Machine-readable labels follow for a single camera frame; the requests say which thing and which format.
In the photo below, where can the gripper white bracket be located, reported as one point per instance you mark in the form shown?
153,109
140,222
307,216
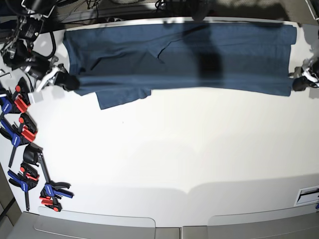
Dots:
306,75
55,76

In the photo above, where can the blue T-shirt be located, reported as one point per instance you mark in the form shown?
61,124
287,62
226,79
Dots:
126,63

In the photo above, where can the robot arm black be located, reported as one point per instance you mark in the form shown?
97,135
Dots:
18,53

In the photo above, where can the blue red clamp top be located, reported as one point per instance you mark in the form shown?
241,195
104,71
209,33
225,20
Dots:
17,102

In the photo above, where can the blue red clamp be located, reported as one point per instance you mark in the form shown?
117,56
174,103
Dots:
17,102
18,136
52,191
26,180

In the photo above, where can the blue red clamp bottom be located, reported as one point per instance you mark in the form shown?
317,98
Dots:
52,191

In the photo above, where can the grey chair backs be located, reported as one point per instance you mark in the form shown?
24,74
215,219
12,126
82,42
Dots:
31,226

